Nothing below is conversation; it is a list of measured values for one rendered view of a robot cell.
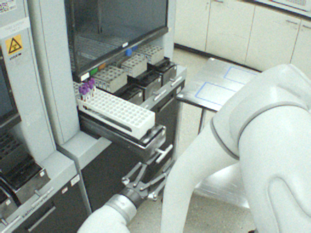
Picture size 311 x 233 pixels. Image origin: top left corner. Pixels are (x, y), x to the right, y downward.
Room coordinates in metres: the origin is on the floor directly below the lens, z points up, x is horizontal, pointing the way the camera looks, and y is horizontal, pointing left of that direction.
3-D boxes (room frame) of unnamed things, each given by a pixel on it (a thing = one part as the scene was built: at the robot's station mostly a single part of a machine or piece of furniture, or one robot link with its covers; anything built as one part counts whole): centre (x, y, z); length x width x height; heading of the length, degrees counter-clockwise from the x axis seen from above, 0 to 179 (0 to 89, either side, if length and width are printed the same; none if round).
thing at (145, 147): (0.89, 0.27, 0.78); 0.73 x 0.14 x 0.09; 59
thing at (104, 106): (0.82, 0.15, 0.83); 0.30 x 0.10 x 0.06; 59
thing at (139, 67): (1.14, 0.09, 0.85); 0.12 x 0.02 x 0.06; 148
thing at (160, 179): (0.56, 0.00, 0.75); 0.11 x 0.01 x 0.04; 133
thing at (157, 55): (1.27, 0.01, 0.85); 0.12 x 0.02 x 0.06; 148
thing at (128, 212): (0.46, 0.09, 0.75); 0.09 x 0.06 x 0.09; 59
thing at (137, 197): (0.52, 0.05, 0.75); 0.09 x 0.08 x 0.07; 149
